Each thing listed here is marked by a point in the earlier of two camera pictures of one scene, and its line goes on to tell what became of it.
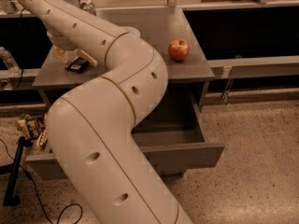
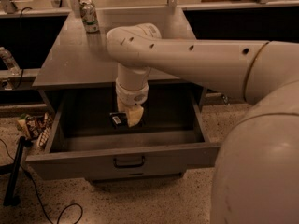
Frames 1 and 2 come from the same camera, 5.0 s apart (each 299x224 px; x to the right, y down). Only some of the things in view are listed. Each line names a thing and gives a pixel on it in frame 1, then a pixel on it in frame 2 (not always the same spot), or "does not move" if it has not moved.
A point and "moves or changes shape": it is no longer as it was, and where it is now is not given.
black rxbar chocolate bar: (78, 64) moves or changes shape
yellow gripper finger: (65, 56) -> (121, 106)
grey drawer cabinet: (177, 134) does not move
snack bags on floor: (34, 127) does not move
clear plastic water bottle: (9, 62) does not move
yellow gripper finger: (87, 57) -> (135, 115)
